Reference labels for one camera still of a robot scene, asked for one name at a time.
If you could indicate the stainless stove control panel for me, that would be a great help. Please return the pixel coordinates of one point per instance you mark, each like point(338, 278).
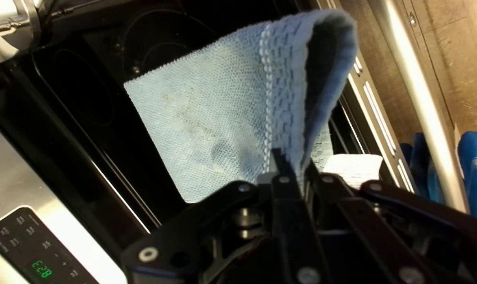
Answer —
point(40, 240)

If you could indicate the silver oven door handle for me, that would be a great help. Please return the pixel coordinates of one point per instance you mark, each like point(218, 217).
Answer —
point(426, 97)

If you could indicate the black glass cooktop stove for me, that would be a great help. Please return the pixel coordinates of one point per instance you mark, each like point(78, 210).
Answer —
point(65, 108)

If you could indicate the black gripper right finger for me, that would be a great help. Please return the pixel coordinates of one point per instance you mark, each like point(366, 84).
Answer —
point(388, 236)

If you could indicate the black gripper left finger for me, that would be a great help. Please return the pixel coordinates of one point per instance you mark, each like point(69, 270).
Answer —
point(243, 234)

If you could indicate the light blue towel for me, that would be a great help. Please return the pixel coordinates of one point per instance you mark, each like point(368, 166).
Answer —
point(218, 114)

